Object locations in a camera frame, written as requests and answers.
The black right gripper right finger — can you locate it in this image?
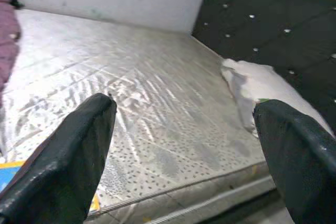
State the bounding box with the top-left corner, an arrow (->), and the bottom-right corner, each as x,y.
252,99 -> 336,224

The mauve cartoon print blanket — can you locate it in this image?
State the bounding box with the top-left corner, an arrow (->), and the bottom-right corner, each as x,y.
0,0 -> 22,91

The black tufted headboard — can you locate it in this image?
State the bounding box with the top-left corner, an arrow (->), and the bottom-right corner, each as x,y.
191,0 -> 336,120

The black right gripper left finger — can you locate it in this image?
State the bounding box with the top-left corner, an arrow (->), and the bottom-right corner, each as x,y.
0,92 -> 118,224

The white pillow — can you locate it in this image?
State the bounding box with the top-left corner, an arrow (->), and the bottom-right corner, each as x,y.
219,58 -> 336,141

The black bed base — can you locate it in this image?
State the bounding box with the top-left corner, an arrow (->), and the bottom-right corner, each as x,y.
202,188 -> 287,224

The grey patterned mattress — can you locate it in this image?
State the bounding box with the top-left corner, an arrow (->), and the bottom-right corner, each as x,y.
0,8 -> 279,224

